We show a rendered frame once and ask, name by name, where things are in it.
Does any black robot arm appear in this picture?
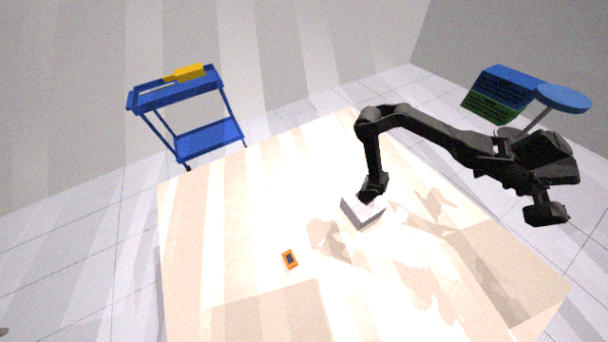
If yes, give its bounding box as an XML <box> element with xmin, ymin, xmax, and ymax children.
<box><xmin>353</xmin><ymin>103</ymin><xmax>580</xmax><ymax>206</ymax></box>

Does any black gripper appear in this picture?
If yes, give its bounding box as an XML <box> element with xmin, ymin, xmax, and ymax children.
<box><xmin>502</xmin><ymin>169</ymin><xmax>571</xmax><ymax>227</ymax></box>

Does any orange block with dark blue square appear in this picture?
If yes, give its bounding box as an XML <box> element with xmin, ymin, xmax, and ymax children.
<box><xmin>281</xmin><ymin>249</ymin><xmax>298</xmax><ymax>270</ymax></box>

